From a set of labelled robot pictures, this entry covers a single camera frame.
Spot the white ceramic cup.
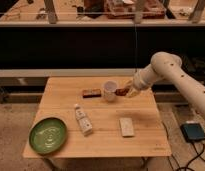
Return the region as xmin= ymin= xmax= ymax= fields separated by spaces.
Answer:
xmin=103 ymin=80 xmax=117 ymax=102

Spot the green plate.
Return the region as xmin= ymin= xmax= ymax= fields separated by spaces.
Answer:
xmin=29 ymin=117 xmax=67 ymax=155

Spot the wooden tray on shelf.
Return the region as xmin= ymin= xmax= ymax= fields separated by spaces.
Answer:
xmin=104 ymin=0 xmax=166 ymax=19

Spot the black foot pedal box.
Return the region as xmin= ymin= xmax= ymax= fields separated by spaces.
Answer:
xmin=180 ymin=123 xmax=205 ymax=143

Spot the white rectangular block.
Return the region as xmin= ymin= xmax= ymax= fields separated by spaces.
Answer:
xmin=119 ymin=118 xmax=135 ymax=137

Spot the black cable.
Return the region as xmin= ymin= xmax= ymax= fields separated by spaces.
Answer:
xmin=162 ymin=121 xmax=205 ymax=171

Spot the white tube bottle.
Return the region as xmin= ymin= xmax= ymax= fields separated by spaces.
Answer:
xmin=74 ymin=104 xmax=93 ymax=136

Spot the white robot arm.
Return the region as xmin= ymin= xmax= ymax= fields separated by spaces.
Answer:
xmin=126 ymin=52 xmax=205 ymax=120

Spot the brown rectangular block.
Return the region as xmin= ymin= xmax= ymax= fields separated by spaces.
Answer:
xmin=82 ymin=89 xmax=101 ymax=98

